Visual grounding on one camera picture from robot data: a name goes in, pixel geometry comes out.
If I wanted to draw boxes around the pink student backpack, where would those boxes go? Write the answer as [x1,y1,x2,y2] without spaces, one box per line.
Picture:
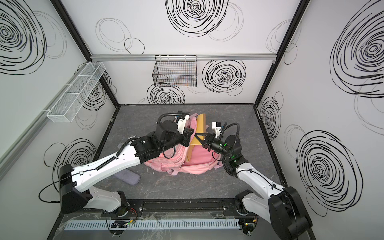
[143,112,224,176]

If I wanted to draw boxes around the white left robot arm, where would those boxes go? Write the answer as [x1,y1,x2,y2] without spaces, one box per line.
[59,121,195,217]

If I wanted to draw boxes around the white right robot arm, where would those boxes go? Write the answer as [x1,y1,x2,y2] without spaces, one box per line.
[195,133,313,240]

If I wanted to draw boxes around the purple eraser pouch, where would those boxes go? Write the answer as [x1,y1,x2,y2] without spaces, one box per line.
[114,169,141,186]

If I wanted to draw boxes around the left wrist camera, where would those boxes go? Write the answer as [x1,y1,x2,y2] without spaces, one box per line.
[175,114,190,135]

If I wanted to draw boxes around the black wire wall basket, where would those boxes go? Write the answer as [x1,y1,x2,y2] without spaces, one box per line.
[152,55,198,88]

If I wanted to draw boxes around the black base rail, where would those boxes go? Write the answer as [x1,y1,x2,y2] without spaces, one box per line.
[59,197,307,220]

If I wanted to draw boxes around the white slotted cable duct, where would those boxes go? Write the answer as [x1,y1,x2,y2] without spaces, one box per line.
[64,219,241,231]

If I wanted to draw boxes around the white mesh wall shelf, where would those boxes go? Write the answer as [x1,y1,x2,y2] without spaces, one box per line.
[47,62,106,123]

